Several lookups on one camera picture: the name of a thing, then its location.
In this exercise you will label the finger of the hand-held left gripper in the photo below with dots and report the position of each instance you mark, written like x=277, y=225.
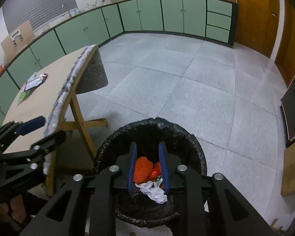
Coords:
x=49, y=143
x=32, y=125

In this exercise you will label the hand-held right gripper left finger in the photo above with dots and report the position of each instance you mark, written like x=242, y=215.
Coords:
x=131, y=169

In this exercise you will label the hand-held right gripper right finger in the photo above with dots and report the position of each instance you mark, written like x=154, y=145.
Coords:
x=163, y=167

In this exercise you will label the red plastic bag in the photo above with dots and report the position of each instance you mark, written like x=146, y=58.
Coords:
x=156, y=170

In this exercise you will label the orange foam fruit net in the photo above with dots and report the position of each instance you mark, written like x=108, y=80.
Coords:
x=142, y=169

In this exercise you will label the white tissue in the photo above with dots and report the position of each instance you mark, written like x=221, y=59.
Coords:
x=154, y=194

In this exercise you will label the trash bin black liner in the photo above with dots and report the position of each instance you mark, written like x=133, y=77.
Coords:
x=186, y=141

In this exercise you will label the green white plastic packet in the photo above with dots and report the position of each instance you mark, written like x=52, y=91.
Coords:
x=23, y=97

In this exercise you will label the wooden folding table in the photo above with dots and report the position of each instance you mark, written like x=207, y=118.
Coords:
x=78, y=118

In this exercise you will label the small wrapper red corner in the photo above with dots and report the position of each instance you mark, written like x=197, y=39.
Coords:
x=35, y=82

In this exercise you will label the wooden board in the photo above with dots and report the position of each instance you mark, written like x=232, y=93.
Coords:
x=27, y=32

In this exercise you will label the steel kitchen faucet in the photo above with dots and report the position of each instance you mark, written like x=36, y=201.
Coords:
x=65, y=9

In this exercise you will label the grey window blind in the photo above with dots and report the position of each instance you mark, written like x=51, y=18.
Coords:
x=39, y=2

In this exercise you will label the wooden sticks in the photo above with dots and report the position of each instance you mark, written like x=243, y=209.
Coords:
x=276, y=224

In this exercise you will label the brown cardboard sheet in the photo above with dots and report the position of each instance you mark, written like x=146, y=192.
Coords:
x=291, y=177

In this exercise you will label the utensil holder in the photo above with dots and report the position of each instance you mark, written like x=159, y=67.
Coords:
x=93, y=5

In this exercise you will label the black flat panel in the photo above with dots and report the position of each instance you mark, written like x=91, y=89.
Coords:
x=293, y=118

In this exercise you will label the green lower kitchen cabinets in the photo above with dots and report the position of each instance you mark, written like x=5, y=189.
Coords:
x=150, y=14

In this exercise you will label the brown wooden door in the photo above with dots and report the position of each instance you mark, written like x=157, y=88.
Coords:
x=255, y=17
x=291, y=44

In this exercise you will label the white metal bracket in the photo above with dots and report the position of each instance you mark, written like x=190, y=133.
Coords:
x=16, y=37

